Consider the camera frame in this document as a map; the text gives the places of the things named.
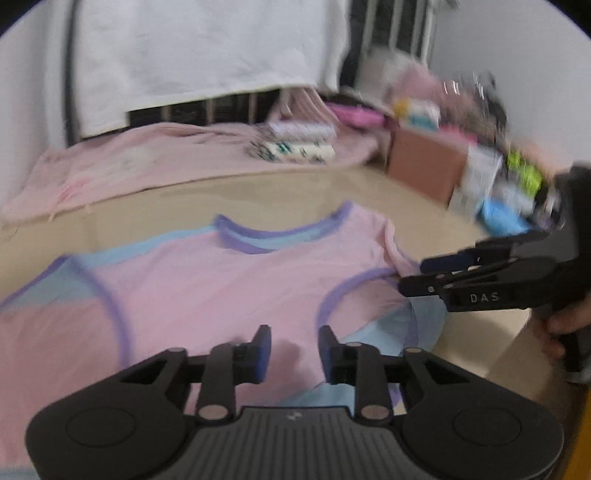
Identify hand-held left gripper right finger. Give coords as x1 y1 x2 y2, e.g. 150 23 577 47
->
318 325 472 425

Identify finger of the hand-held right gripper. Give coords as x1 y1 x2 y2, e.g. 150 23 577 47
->
420 230 552 274
398 257 557 299

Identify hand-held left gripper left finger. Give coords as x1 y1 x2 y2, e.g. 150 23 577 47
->
117 325 273 425

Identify pink and blue t-shirt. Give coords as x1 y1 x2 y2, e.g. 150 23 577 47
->
0 200 450 472

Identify person's right hand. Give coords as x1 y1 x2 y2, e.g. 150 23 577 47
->
530 302 591 361

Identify small white box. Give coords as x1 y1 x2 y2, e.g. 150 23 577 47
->
448 184 484 217

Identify blue plastic packet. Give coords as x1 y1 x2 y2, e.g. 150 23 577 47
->
480 196 533 237

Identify salmon cardboard box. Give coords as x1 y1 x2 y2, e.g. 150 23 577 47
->
386 126 470 206

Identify white small boxes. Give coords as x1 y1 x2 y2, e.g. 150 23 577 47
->
463 145 504 200

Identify neon yellow vest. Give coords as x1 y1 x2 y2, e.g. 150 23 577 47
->
505 148 544 195

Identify yellow and white plush toy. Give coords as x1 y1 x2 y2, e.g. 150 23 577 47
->
392 97 442 130

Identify black bag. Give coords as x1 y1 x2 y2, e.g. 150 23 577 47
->
471 70 509 131

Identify pink flat case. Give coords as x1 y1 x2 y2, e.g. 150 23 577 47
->
327 102 387 128

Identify clear plastic bag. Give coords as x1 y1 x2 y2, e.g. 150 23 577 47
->
438 74 481 109

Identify green flower folded cloth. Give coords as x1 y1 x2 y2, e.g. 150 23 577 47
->
248 137 337 165

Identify pink bag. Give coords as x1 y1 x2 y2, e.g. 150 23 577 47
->
392 61 445 100

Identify purple floral folded cloth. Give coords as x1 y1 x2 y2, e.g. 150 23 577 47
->
267 121 335 142

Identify pink fleece blanket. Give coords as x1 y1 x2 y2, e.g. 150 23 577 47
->
0 88 385 228

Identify window grille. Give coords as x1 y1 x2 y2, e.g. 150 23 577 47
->
342 0 438 89

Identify white hanging quilt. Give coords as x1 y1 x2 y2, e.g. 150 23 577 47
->
76 0 352 139

